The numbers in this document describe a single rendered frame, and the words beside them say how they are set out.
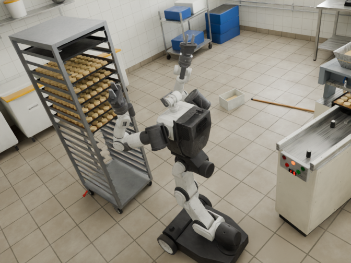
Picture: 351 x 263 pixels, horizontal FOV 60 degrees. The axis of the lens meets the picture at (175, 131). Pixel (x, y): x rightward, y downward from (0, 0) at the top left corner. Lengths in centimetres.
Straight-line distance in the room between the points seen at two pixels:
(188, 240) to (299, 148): 117
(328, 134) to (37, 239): 285
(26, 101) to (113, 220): 219
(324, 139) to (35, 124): 372
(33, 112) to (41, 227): 177
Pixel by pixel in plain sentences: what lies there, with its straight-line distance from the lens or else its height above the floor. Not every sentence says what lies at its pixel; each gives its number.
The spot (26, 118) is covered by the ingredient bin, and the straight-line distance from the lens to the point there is 467.
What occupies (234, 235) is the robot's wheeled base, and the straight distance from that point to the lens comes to 248.
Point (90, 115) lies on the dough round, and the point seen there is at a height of 114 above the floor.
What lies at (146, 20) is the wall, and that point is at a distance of 608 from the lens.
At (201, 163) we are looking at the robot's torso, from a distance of 206.
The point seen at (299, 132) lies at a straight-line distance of 248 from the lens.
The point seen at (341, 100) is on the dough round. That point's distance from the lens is 284.
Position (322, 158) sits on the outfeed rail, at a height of 90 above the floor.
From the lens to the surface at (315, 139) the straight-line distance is 253.
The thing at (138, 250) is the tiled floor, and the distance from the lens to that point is 295.
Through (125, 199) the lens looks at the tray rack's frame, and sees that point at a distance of 317.
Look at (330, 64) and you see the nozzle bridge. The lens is 283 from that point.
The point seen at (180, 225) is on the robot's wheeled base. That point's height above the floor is 19.
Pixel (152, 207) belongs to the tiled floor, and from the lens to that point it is 320.
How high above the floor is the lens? 241
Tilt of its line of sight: 36 degrees down
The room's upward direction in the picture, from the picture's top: 12 degrees counter-clockwise
